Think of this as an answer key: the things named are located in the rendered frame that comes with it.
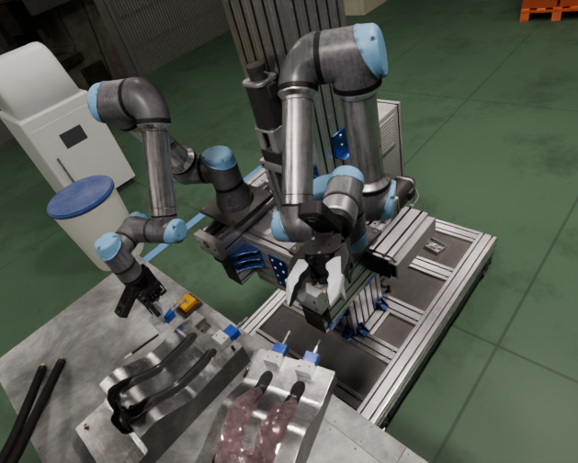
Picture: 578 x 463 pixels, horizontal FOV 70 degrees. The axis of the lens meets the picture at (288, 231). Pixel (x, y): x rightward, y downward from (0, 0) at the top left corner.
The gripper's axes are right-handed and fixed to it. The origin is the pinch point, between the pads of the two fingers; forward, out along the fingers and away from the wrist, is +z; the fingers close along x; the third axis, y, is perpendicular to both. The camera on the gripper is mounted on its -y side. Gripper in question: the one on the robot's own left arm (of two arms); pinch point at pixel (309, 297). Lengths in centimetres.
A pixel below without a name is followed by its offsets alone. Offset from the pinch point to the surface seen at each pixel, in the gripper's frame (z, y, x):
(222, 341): -22, 47, 52
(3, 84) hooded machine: -206, -19, 306
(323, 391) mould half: -13, 58, 19
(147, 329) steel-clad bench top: -30, 54, 93
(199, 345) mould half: -21, 49, 61
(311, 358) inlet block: -22, 56, 24
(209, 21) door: -705, 67, 393
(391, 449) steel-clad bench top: -3, 66, 1
